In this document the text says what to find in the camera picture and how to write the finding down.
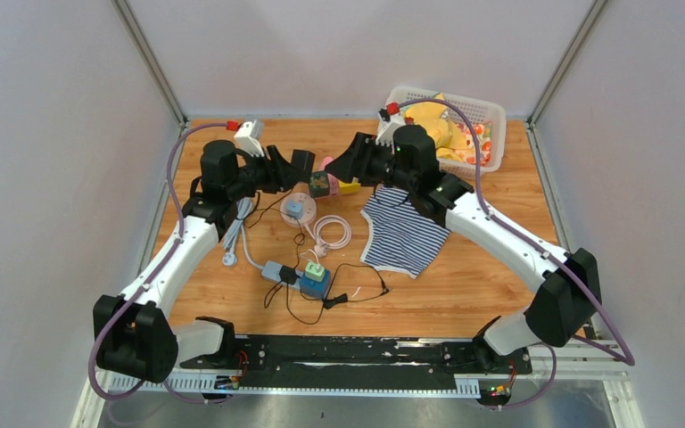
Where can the pink round power strip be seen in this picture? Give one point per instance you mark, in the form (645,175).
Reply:
(309,205)

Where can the pink triangular power strip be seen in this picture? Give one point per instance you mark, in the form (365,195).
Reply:
(329,181)

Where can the white plastic basket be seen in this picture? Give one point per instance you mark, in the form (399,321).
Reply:
(466,108)

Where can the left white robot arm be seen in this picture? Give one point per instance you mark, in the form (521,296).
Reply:
(133,336)

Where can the light blue small charger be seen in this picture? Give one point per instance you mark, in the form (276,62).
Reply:
(294,210)

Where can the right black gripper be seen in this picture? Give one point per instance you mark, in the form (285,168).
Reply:
(355,163)

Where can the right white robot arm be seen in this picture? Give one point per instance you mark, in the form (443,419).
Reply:
(565,283)

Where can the black adapter with cable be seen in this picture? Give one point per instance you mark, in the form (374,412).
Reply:
(331,300)

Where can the yellow power adapter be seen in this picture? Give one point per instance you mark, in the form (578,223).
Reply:
(348,188)

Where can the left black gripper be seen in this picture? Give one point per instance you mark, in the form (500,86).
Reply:
(280,175)

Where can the light blue power strip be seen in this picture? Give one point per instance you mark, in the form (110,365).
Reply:
(282,274)

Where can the dark green cube charger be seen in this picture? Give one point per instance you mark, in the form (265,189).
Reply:
(319,186)

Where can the yellow clothes in basket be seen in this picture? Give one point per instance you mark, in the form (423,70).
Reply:
(453,140)

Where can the blue striped shirt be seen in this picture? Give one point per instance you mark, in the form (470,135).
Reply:
(399,240)

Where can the blue cube charger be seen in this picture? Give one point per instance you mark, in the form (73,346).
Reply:
(315,289)

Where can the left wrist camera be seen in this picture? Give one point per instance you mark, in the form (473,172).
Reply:
(247,138)

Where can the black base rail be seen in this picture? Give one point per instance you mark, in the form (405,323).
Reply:
(359,364)

